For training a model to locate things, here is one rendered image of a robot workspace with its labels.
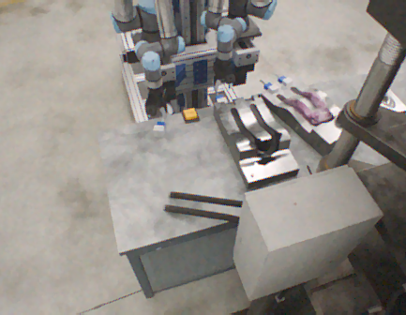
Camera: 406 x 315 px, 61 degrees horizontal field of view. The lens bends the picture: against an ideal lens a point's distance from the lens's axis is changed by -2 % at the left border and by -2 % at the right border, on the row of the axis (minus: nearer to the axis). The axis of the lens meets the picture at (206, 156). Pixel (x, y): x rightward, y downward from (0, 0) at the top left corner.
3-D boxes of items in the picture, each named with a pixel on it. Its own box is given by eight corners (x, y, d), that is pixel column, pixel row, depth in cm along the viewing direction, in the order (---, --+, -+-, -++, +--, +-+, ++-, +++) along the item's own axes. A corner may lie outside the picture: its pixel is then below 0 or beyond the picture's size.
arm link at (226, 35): (238, 26, 161) (229, 35, 157) (235, 46, 170) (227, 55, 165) (223, 21, 164) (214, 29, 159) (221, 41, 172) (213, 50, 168)
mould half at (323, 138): (259, 99, 201) (262, 85, 192) (293, 82, 210) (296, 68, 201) (323, 157, 176) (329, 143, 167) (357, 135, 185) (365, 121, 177)
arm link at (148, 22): (166, 28, 184) (164, 5, 174) (142, 34, 181) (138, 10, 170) (158, 17, 191) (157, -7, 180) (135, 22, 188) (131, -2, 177)
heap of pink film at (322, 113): (279, 102, 192) (281, 91, 185) (302, 89, 198) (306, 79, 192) (313, 131, 179) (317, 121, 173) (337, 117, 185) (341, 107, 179)
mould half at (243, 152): (213, 114, 193) (214, 97, 182) (257, 105, 198) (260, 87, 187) (247, 189, 164) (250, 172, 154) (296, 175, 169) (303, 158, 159)
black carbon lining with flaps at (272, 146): (228, 112, 185) (229, 97, 178) (256, 105, 188) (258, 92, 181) (253, 162, 165) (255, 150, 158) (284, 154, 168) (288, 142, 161)
